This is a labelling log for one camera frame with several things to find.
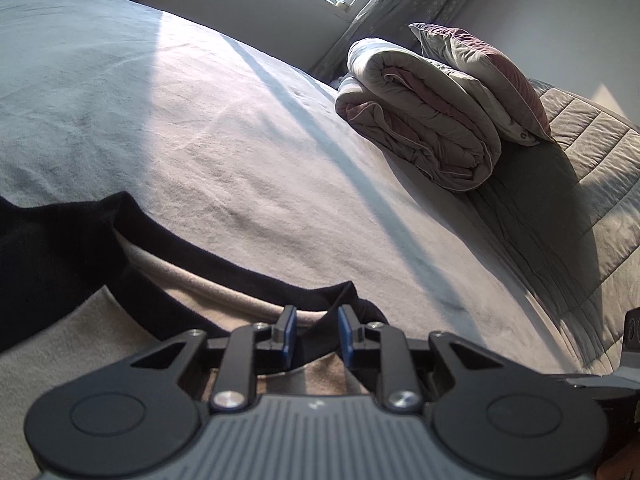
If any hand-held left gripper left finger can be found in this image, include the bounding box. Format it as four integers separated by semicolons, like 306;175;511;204
127;305;298;414

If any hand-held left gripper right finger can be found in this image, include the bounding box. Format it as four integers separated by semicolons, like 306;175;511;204
337;305;513;414

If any beige sweatshirt with black sleeves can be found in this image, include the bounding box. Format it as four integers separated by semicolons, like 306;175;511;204
0;191;391;466

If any grey padded headboard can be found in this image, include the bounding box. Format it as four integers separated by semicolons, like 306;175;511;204
470;79;640;376

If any bed with grey sheet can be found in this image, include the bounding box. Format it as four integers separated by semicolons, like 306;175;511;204
0;0;621;376

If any folded beige pink quilt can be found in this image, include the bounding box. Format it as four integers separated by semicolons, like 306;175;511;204
334;37;503;193

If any grey pink pillow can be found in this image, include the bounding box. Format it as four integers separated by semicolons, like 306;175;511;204
409;22;556;147

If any grey patterned curtain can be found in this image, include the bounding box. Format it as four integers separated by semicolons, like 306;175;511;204
310;0;481;81

